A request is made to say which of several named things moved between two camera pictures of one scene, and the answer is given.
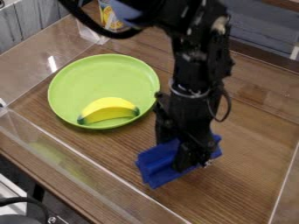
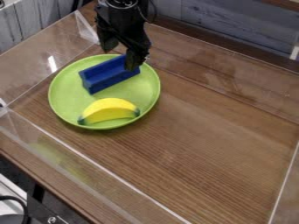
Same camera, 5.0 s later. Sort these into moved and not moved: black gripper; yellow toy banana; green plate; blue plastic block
Moved: black gripper; blue plastic block
Not moved: yellow toy banana; green plate
